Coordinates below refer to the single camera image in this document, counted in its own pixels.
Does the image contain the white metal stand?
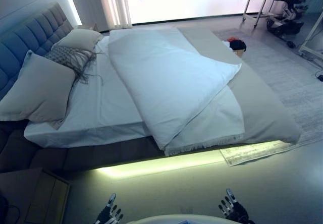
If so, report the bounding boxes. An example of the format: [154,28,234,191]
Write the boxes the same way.
[298,9,323,66]

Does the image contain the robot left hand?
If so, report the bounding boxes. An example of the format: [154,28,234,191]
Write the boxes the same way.
[95,193,125,224]

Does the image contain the white cloth garment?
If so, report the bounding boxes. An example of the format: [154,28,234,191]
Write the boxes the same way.
[107,28,242,151]

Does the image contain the black wheeled machine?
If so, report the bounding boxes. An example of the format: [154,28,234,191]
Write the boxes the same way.
[266,0,323,49]

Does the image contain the mattress with white sheet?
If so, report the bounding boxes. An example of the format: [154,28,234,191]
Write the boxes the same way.
[24,36,152,149]

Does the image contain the wooden nightstand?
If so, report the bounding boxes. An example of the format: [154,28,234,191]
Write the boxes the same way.
[0,167,71,224]

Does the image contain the brown upholstered bed frame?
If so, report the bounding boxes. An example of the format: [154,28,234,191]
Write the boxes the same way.
[0,120,228,174]

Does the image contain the grey floor rug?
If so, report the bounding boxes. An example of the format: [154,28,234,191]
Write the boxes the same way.
[211,28,323,146]

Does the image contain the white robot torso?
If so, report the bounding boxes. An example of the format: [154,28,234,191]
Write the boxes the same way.
[125,214,229,224]

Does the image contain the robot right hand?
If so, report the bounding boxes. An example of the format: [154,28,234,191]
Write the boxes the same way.
[218,188,253,224]

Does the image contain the large beige pillow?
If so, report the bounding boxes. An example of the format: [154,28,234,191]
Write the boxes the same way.
[0,49,78,131]

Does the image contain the black cloth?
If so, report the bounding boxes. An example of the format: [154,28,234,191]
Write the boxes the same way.
[229,39,247,51]

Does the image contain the pale patterned floor mat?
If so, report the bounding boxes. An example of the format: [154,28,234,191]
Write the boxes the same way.
[219,140,296,166]

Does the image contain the patterned fringed cushion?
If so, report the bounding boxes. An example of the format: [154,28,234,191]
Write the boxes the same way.
[44,44,104,86]

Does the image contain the small beige pillow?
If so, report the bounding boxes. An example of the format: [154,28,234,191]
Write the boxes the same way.
[51,28,104,52]

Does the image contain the grey tufted headboard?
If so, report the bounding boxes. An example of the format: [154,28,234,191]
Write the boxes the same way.
[0,2,74,101]

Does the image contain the white wall light strip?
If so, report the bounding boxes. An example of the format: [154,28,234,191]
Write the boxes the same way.
[60,0,82,27]

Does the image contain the cream curtain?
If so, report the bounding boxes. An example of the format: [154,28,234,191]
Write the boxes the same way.
[95,0,133,29]

